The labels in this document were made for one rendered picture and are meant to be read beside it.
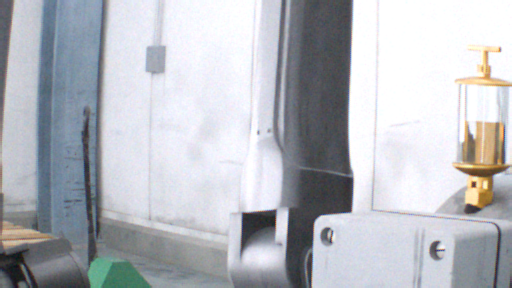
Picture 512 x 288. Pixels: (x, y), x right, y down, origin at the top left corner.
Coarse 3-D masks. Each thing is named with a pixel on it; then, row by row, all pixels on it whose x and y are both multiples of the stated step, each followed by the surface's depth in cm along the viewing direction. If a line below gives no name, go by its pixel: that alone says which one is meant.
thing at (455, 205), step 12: (504, 180) 60; (456, 192) 60; (504, 192) 58; (444, 204) 59; (456, 204) 59; (492, 204) 58; (504, 204) 57; (468, 216) 58; (480, 216) 57; (492, 216) 57; (504, 216) 56
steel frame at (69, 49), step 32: (64, 0) 916; (96, 0) 902; (64, 32) 916; (96, 32) 905; (64, 64) 915; (96, 64) 907; (64, 96) 915; (96, 96) 910; (64, 128) 890; (64, 160) 891; (64, 192) 893; (32, 224) 917; (64, 224) 919
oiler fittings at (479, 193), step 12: (468, 48) 58; (480, 48) 58; (492, 48) 57; (480, 60) 58; (480, 72) 58; (480, 84) 56; (492, 84) 56; (504, 84) 57; (456, 168) 58; (468, 168) 57; (480, 168) 57; (492, 168) 57; (504, 168) 57; (468, 180) 58; (480, 180) 57; (492, 180) 58; (468, 192) 58; (480, 192) 57; (492, 192) 58; (480, 204) 58
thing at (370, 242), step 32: (320, 224) 53; (352, 224) 52; (384, 224) 51; (416, 224) 51; (448, 224) 51; (480, 224) 51; (320, 256) 54; (352, 256) 52; (384, 256) 51; (416, 256) 50; (448, 256) 49; (480, 256) 50
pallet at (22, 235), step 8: (8, 224) 688; (8, 232) 654; (16, 232) 657; (24, 232) 660; (32, 232) 663; (40, 232) 665; (8, 240) 628; (16, 240) 632; (24, 240) 631; (32, 240) 633; (40, 240) 636
